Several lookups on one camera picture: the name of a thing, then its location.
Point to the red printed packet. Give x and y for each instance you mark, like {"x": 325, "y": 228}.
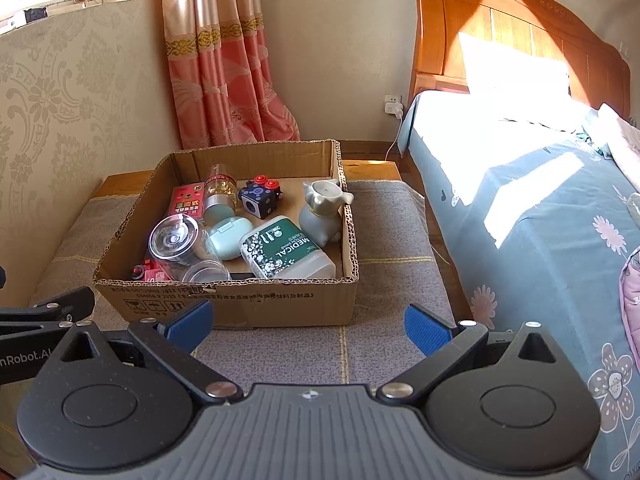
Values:
{"x": 185, "y": 202}

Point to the clear plastic jar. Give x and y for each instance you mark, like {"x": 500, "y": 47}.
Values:
{"x": 175, "y": 242}

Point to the wooden headboard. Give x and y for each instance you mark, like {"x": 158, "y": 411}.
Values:
{"x": 500, "y": 25}

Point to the pink quilt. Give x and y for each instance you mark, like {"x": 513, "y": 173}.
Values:
{"x": 631, "y": 300}

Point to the red toy car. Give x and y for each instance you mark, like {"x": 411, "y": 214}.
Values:
{"x": 150, "y": 270}

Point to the cardboard box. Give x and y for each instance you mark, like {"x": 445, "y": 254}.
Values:
{"x": 225, "y": 305}

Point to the clear bottle of gold capsules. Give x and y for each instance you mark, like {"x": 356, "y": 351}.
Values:
{"x": 220, "y": 195}

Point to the grey elephant figurine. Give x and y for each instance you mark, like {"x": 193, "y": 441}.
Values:
{"x": 322, "y": 220}

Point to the mint green case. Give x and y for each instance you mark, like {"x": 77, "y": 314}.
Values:
{"x": 227, "y": 240}

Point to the small black windowsill object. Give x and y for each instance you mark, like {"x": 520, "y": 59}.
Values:
{"x": 36, "y": 14}

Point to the dark cube toy red buttons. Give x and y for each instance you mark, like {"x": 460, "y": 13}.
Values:
{"x": 260, "y": 200}

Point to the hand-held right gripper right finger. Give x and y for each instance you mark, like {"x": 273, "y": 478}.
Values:
{"x": 425, "y": 327}

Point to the pink patterned curtain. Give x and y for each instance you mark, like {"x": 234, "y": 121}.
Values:
{"x": 220, "y": 60}

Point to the white pink pillow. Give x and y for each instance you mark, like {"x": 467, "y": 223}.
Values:
{"x": 622, "y": 135}

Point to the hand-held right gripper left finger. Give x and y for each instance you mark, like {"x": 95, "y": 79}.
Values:
{"x": 192, "y": 321}

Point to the white wipes canister green label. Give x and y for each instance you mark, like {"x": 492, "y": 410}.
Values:
{"x": 285, "y": 255}

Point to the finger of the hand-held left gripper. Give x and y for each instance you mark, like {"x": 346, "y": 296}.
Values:
{"x": 55, "y": 307}

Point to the wooden bed with blue sheet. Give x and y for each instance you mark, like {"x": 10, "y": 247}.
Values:
{"x": 525, "y": 220}

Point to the white wall socket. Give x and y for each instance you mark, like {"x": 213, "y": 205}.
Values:
{"x": 392, "y": 105}

